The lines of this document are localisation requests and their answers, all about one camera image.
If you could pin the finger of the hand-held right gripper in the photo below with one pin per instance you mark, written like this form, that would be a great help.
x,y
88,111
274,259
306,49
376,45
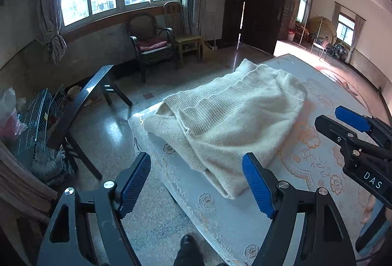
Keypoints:
x,y
332,128
352,119

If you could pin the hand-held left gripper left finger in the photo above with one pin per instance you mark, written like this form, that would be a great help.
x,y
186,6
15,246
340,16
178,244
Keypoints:
x,y
134,186

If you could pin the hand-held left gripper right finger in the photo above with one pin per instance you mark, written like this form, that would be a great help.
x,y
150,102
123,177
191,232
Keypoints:
x,y
258,189

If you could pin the cream knit sweater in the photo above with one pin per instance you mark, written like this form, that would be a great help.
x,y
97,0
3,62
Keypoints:
x,y
229,119

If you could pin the person's right hand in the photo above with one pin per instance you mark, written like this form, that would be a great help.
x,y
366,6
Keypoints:
x,y
370,210

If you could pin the floral lace tablecloth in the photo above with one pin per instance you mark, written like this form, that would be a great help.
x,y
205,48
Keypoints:
x,y
309,168

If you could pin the dark bicycle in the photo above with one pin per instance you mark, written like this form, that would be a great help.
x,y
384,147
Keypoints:
x,y
338,50

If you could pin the person's black shoe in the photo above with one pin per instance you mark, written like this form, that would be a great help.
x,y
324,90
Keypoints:
x,y
186,249

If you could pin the small barred window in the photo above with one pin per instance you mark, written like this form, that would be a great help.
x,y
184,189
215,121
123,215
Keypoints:
x,y
303,4
344,28

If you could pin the round bamboo tray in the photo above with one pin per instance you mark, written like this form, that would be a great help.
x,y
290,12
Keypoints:
x,y
321,27

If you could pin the dark wooden bench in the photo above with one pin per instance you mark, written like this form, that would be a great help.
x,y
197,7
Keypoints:
x,y
76,106

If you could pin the light rattan chair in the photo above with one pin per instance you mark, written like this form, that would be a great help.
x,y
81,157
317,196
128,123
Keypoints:
x,y
301,30

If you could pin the brown cloth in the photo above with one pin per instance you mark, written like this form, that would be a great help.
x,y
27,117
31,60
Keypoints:
x,y
21,183

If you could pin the pink plastic bag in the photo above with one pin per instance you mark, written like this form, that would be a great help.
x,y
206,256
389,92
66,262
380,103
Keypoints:
x,y
9,125

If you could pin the red seat cushion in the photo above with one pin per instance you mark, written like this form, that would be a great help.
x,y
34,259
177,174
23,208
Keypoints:
x,y
153,44

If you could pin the dark wooden double door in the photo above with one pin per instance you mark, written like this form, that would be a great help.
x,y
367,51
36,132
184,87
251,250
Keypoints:
x,y
263,2

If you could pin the yellow wooden chair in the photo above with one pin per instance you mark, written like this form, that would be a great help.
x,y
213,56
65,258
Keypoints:
x,y
186,39

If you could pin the dark rattan armchair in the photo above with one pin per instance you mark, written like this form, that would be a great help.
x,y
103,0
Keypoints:
x,y
144,24

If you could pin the tied grey curtain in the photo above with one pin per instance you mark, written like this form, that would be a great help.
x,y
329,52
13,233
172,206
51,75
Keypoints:
x,y
50,8

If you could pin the metal frame chair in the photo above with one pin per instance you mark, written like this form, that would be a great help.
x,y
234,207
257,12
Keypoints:
x,y
321,46

